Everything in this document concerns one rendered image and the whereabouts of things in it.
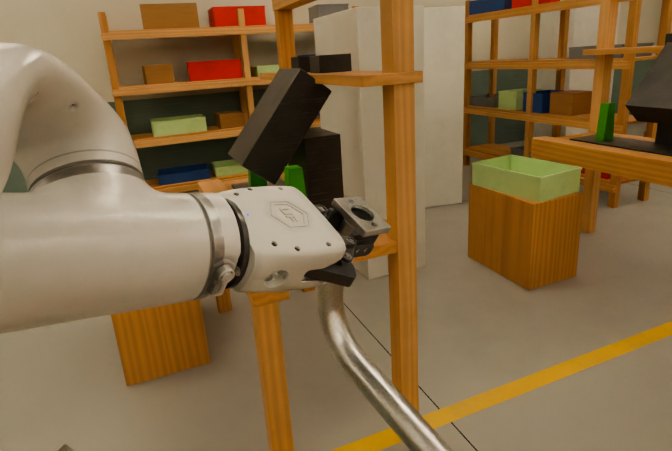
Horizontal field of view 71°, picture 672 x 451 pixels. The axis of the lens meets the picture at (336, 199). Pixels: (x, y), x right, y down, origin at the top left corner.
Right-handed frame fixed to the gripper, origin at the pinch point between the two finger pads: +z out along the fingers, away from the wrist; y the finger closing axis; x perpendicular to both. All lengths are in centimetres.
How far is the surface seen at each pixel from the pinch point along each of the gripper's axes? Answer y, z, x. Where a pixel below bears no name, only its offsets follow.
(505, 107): 255, 531, 50
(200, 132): 430, 248, 221
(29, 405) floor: 137, 23, 230
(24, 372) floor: 169, 28, 245
